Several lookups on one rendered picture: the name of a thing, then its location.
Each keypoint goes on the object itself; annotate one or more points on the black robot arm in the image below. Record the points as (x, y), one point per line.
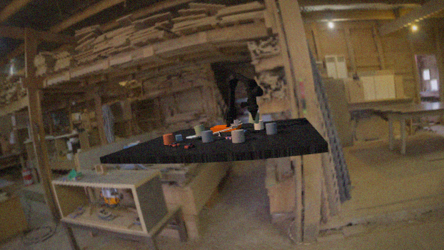
(253, 90)

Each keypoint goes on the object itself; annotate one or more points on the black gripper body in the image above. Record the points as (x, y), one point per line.
(253, 104)

